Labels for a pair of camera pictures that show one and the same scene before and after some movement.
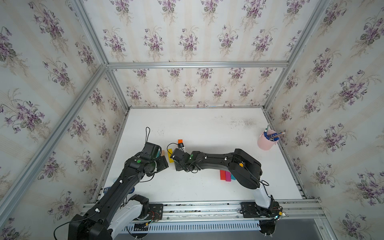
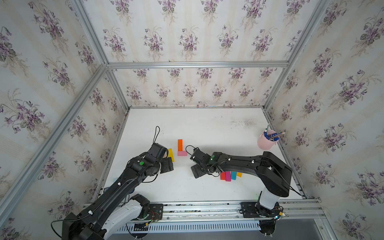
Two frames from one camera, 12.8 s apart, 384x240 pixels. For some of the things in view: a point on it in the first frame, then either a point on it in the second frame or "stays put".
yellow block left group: x=170 y=160 stays put
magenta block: x=228 y=176 stays put
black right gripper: x=177 y=168 to x=195 y=172
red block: x=222 y=175 stays put
